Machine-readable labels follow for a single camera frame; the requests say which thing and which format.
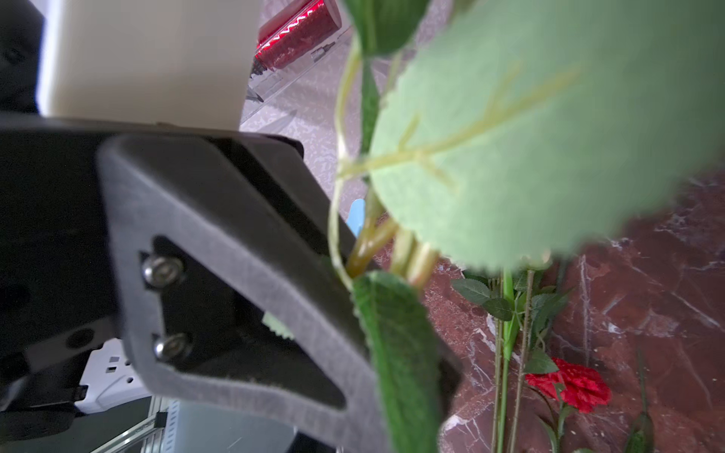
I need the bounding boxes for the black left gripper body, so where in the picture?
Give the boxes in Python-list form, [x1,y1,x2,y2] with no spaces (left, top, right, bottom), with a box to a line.
[0,0,318,443]

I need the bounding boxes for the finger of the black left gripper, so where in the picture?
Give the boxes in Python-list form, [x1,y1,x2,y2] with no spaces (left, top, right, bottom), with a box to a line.
[96,133,393,452]

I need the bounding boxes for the pink white peony stem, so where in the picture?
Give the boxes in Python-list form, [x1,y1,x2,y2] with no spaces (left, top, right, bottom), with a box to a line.
[328,1,724,452]

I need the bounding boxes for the white power strip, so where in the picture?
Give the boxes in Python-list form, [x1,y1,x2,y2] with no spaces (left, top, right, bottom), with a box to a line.
[75,339,151,414]

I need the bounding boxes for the magenta rose bud stem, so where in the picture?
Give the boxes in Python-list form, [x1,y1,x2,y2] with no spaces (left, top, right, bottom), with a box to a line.
[452,268,566,452]

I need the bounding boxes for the red carnation stem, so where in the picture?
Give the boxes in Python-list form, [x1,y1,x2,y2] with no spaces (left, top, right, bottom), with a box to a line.
[525,358,612,452]

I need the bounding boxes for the teal handled scraper tool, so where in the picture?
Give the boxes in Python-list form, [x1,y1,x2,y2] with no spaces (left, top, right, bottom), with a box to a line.
[347,198,366,237]

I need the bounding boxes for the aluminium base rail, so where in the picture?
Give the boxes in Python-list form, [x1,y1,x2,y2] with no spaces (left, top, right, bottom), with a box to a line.
[92,396,179,453]

